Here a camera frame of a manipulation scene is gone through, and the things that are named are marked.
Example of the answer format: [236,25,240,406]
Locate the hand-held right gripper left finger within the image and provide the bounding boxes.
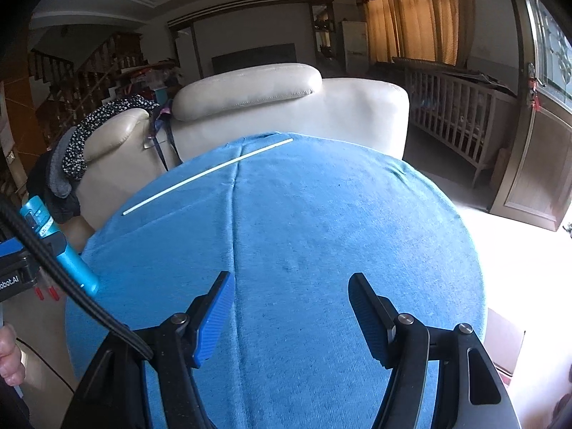
[63,270,235,429]

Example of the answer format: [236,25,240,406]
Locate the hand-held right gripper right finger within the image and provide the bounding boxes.
[347,272,523,429]

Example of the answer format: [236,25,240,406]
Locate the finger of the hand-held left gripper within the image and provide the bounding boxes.
[0,235,67,261]

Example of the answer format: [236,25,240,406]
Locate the person's left hand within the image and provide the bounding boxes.
[0,324,26,385]

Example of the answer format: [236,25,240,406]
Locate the teal water bottle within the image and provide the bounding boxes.
[20,196,100,296]

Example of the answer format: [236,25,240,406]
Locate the grey cloth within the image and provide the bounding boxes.
[27,127,81,224]

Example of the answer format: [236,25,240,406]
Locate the blue tablecloth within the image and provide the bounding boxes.
[65,132,488,429]

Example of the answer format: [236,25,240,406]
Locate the black white dotted cloth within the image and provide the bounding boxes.
[60,95,162,180]

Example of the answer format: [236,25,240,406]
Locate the brown cardboard box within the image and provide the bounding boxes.
[485,306,527,378]

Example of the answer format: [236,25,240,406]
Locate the thin white stick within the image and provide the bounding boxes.
[122,138,293,216]

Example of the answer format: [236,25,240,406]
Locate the wooden staircase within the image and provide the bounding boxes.
[27,31,144,148]

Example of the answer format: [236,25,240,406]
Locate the pile of household clutter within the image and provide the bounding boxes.
[107,58,182,103]

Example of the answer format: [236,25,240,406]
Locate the cream leather sofa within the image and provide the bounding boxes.
[74,63,410,242]

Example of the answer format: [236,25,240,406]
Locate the wooden door with glass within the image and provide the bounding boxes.
[489,0,572,232]

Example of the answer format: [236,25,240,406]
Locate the white wooden crib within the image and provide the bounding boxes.
[393,56,519,188]

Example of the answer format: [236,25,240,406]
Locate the white tall cabinet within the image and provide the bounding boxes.
[176,27,199,83]

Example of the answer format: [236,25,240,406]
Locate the black television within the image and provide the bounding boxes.
[211,43,296,76]

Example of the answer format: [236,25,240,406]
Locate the white standing air conditioner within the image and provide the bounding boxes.
[342,20,369,74]

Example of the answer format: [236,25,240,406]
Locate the red door tassel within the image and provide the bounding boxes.
[526,65,543,114]

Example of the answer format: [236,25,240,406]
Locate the dark display shelf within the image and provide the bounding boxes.
[311,4,336,59]

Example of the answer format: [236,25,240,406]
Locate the orange curtain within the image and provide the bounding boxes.
[353,0,474,65]

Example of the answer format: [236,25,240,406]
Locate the black braided cable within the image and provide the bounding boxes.
[0,197,155,360]

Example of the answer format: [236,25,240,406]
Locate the black strap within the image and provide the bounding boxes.
[149,103,184,173]

